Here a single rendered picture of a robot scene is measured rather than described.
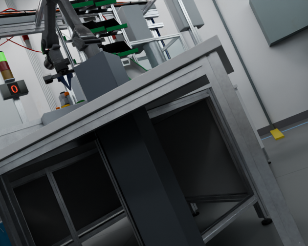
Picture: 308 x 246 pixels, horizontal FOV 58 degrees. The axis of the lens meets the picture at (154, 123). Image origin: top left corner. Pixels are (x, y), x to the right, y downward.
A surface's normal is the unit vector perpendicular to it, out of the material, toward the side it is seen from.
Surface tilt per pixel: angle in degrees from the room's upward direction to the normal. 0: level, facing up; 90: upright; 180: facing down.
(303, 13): 90
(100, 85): 90
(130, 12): 90
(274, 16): 90
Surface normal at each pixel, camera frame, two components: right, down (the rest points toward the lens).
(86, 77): -0.32, 0.09
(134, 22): 0.49, -0.26
